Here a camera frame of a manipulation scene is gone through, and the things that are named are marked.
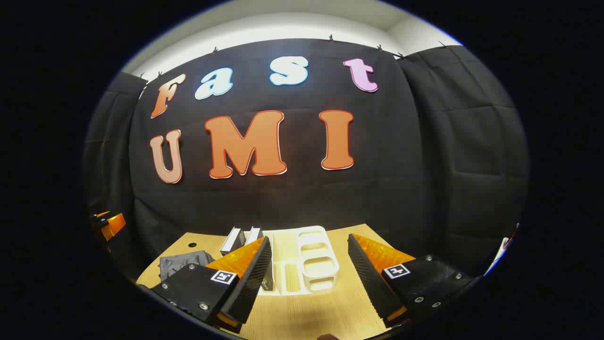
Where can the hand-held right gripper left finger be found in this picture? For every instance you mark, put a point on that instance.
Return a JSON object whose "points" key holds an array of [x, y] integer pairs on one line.
{"points": [[252, 278]]}

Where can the grey portrait cover book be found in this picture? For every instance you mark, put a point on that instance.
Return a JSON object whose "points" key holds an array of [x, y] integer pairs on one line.
{"points": [[232, 241]]}

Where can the white bookshelf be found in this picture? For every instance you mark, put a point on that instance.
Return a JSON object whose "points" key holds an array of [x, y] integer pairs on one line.
{"points": [[318, 267]]}

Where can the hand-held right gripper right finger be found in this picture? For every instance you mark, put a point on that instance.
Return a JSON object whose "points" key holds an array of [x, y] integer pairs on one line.
{"points": [[370, 278]]}

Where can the black backdrop cloth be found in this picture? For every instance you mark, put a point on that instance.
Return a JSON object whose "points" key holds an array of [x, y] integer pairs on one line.
{"points": [[401, 189]]}

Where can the blue cover book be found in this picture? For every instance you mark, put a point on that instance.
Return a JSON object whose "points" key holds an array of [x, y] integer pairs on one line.
{"points": [[253, 234]]}

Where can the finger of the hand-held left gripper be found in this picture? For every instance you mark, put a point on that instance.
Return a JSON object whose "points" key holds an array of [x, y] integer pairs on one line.
{"points": [[113, 225]]}

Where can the white and red object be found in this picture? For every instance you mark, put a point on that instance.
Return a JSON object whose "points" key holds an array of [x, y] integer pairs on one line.
{"points": [[502, 248]]}

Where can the grey schoolbag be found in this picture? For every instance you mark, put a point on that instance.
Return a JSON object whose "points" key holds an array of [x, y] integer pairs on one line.
{"points": [[184, 263]]}

